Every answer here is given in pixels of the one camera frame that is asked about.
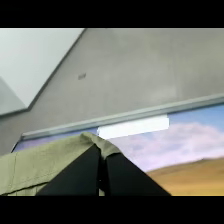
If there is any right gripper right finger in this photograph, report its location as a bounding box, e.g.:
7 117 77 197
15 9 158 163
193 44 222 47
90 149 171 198
103 152 172 197

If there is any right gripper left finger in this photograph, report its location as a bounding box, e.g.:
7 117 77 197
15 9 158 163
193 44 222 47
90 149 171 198
36 143 102 197

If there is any olive green shirt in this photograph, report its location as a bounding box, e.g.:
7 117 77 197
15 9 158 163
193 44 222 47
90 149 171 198
0 131 123 197

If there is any silver frame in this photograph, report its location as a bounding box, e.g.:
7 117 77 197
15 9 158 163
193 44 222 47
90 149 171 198
20 93 224 142

